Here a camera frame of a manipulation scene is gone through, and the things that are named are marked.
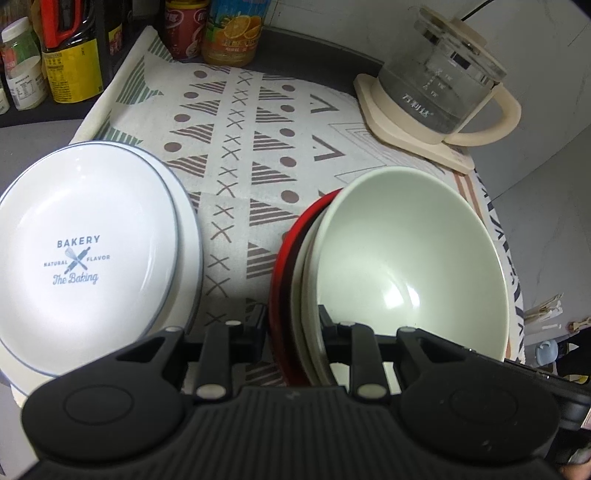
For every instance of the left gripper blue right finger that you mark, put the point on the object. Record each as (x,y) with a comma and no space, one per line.
(338,339)

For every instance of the white bakery print plate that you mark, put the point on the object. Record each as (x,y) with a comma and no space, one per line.
(87,258)

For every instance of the black metal spice rack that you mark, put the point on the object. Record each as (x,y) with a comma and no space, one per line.
(116,28)

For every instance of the glass kettle with cream handle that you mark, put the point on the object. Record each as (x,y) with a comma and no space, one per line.
(443,86)

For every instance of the patterned table cloth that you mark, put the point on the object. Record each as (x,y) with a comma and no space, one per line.
(253,149)

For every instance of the red drink can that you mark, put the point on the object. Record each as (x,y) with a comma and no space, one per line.
(185,23)

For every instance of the dark soy sauce jug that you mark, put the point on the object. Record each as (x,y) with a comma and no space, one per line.
(70,50)

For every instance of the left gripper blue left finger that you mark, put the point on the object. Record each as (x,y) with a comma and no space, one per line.
(254,335)

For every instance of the white cap powder bottle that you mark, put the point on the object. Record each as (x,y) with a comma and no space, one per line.
(23,65)

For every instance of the cream kettle base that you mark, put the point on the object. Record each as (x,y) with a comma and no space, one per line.
(454,158)

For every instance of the orange juice bottle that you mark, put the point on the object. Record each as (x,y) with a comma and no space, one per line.
(233,30)

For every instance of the white blue-rimmed plate underneath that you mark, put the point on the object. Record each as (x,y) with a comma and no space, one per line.
(187,258)

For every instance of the cream white bowl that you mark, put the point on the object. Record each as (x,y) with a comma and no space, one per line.
(305,317)

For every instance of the pale green ceramic bowl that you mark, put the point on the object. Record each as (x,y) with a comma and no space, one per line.
(399,248)

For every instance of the left human hand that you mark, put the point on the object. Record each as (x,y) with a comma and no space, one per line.
(576,471)

